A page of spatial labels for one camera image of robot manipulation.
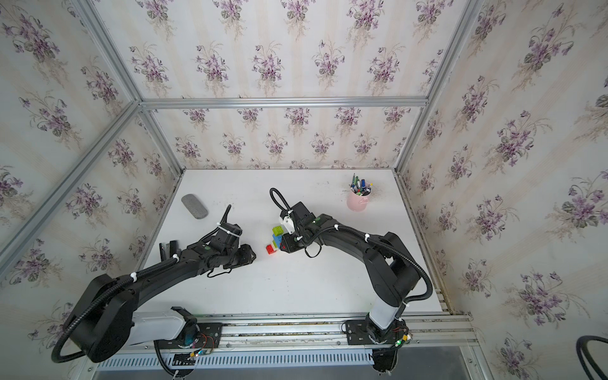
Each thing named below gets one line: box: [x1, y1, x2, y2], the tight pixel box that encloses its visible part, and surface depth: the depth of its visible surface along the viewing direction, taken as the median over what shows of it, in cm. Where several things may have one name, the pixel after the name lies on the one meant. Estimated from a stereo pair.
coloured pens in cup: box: [348, 172, 372, 196], surface depth 103 cm
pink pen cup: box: [346, 187, 373, 213], surface depth 101 cm
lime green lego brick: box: [272, 225, 285, 237], surface depth 88 cm
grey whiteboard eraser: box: [181, 193, 209, 220], surface depth 106 cm
